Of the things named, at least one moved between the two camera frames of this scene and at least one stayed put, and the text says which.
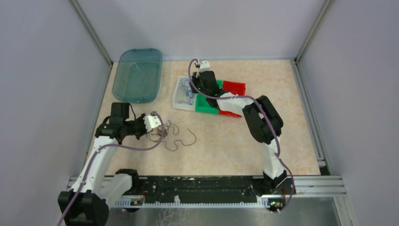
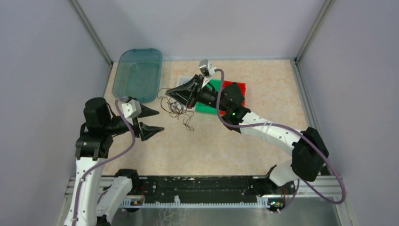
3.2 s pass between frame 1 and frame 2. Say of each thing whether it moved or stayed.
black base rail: stayed
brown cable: moved
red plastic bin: stayed
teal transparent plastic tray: stayed
